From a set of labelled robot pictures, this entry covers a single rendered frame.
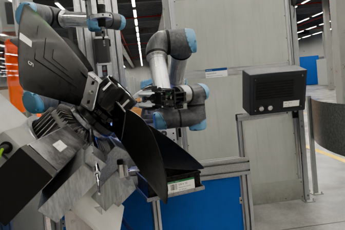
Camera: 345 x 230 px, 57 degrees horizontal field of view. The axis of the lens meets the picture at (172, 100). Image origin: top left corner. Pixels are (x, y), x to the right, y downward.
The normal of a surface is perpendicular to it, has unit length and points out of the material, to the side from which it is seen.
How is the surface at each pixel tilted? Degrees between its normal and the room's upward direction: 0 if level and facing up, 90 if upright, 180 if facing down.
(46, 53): 81
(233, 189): 90
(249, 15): 91
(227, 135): 90
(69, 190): 102
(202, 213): 90
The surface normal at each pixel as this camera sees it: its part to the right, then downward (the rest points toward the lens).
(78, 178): 0.28, 0.24
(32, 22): 0.88, -0.39
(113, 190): -0.01, -0.05
